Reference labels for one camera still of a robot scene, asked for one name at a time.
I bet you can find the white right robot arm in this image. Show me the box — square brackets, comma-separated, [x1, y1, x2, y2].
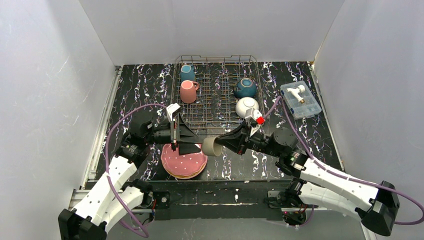
[202, 122, 400, 237]

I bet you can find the blue handled mug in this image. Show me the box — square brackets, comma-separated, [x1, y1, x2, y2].
[179, 64, 196, 81]

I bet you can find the teal bowl beige inside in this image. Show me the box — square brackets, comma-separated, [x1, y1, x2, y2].
[233, 77, 257, 99]

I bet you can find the yellow plate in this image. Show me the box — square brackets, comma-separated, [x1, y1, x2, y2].
[166, 168, 204, 180]

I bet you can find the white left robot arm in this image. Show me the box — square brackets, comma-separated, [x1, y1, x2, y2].
[58, 112, 203, 240]

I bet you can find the pink bottom plate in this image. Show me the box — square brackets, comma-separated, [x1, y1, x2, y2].
[166, 165, 206, 180]

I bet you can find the clear plastic parts box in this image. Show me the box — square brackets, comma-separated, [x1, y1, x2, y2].
[280, 80, 322, 120]

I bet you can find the white pipe fitting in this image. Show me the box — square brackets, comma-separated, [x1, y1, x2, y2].
[286, 85, 306, 104]

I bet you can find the small grey cup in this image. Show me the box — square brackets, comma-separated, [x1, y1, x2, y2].
[201, 136, 223, 157]

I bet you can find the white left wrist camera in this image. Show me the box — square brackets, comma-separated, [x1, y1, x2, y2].
[166, 103, 181, 123]

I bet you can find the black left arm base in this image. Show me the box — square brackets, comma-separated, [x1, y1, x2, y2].
[128, 179, 171, 227]

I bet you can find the grey wire dish rack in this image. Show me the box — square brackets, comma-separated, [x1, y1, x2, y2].
[170, 54, 265, 133]

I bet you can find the white bowl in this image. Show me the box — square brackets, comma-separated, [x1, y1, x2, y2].
[235, 97, 259, 119]

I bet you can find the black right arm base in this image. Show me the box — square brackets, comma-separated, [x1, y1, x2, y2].
[263, 178, 316, 228]

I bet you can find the pink polka dot plate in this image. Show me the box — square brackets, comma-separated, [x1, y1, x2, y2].
[160, 143, 208, 174]

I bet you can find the pink handled mug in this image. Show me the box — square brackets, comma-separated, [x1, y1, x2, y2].
[180, 80, 200, 104]

